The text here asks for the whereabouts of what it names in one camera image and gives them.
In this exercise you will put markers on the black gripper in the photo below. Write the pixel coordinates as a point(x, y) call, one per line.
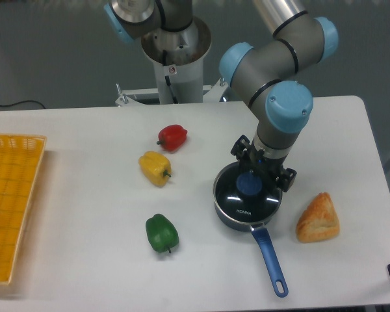
point(268, 161)

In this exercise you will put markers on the glass pot lid blue knob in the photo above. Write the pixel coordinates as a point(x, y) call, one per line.
point(247, 184)

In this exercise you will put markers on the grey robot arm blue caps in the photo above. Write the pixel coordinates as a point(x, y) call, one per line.
point(260, 77)

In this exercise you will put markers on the triangular puff pastry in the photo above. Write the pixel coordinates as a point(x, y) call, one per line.
point(319, 222)

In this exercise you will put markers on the red bell pepper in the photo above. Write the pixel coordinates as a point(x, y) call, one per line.
point(172, 137)

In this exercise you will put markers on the yellow bell pepper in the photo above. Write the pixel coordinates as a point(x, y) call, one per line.
point(156, 167)

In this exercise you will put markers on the green bell pepper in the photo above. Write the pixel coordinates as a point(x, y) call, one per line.
point(161, 233)

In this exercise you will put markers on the yellow woven basket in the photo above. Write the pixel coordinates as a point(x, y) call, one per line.
point(20, 160)

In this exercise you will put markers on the dark saucepan blue handle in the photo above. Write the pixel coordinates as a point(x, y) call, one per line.
point(266, 250)

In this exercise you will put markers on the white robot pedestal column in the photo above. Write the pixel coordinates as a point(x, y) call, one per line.
point(177, 57)

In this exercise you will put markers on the white metal base frame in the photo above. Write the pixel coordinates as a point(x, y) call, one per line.
point(211, 93)

